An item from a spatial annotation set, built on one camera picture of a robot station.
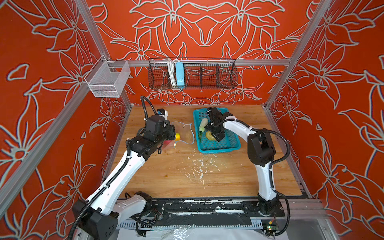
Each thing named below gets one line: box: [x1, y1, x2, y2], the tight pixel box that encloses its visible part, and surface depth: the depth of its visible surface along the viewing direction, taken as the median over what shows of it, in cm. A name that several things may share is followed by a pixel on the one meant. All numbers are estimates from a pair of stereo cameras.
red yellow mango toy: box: [175, 132, 181, 141], surface depth 91 cm
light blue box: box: [175, 62, 185, 89], surface depth 92 cm
